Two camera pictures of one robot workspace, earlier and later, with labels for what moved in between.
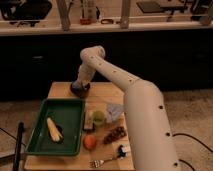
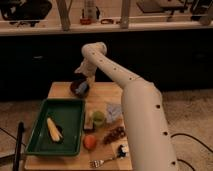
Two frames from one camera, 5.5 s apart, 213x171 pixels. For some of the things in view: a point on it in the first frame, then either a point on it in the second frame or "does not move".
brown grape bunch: x=118 y=132 does not move
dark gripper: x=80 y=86 → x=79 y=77
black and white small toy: x=122 y=151 does not move
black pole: x=17 y=154 does not move
